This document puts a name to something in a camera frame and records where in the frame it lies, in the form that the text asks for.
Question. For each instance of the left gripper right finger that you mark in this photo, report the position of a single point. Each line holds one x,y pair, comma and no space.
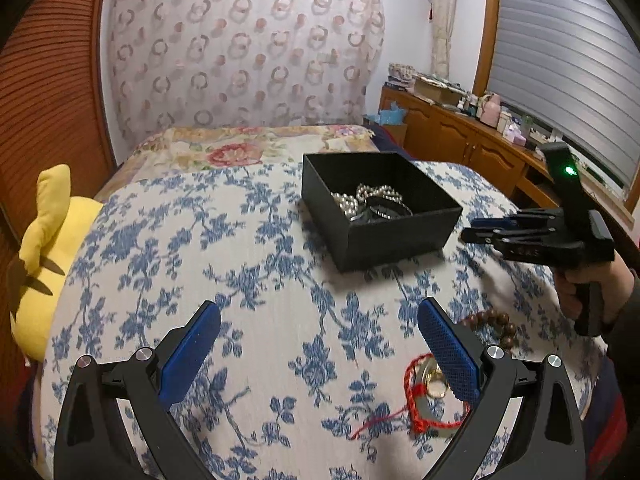
546,441

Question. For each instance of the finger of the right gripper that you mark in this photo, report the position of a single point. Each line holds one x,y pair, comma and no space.
494,223
480,236

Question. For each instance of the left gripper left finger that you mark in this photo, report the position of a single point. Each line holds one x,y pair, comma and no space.
92,441

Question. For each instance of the red cord jade pendant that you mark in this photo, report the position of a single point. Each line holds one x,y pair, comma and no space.
415,395

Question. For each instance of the black jewelry box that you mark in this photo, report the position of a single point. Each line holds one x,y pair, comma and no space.
375,208

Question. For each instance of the right hand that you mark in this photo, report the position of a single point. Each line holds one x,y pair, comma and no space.
616,281

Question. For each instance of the pink kettle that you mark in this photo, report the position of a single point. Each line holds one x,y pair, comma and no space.
490,109

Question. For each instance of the wooden sideboard cabinet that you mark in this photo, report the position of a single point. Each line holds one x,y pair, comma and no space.
438,135

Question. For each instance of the blue plastic bag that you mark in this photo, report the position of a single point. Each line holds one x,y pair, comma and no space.
393,115

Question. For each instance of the cardboard box on cabinet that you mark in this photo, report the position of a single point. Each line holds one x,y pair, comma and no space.
437,91

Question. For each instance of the grey window blind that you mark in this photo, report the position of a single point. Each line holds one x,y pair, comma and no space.
572,65

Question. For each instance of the blue floral white blanket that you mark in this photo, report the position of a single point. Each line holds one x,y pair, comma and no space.
305,377

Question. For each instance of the yellow plush toy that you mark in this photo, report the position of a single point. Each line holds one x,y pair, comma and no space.
35,277

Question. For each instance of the cream lace side curtain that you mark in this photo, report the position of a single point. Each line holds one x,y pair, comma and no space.
443,14

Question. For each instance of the circle patterned sheer curtain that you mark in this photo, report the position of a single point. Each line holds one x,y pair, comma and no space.
241,63

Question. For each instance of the pink floral bedspread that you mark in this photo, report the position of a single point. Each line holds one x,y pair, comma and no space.
182,149

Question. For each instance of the wooden louvered wardrobe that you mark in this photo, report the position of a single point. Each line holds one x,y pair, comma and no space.
52,108

